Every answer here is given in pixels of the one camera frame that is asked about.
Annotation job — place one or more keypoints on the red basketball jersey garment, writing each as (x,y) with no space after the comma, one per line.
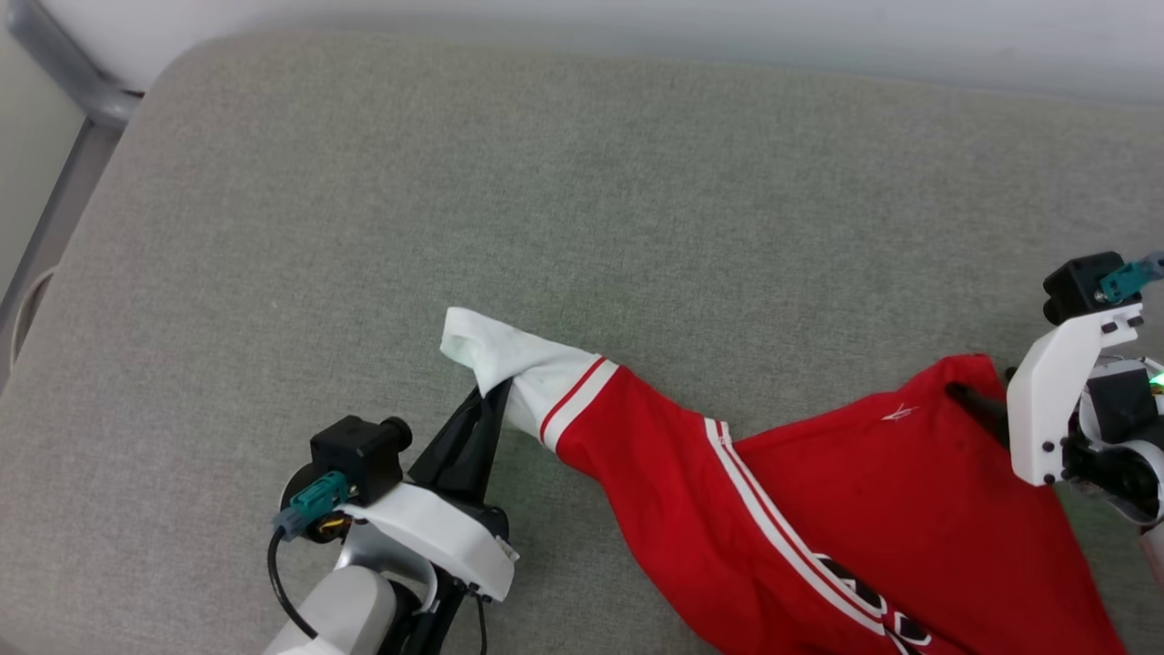
(818,482)

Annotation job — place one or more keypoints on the grey metal frame rail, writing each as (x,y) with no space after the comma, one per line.
(64,64)

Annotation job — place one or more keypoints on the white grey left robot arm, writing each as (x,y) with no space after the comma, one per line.
(336,609)

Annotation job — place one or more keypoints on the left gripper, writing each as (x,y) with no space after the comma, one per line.
(446,537)

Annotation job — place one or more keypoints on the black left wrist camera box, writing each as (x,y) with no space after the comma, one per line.
(359,455)

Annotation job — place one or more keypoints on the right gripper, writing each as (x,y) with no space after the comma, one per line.
(1055,400)

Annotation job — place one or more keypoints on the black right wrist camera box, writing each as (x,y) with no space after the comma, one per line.
(1078,287)

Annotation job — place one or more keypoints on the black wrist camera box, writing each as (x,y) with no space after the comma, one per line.
(1078,287)
(359,455)

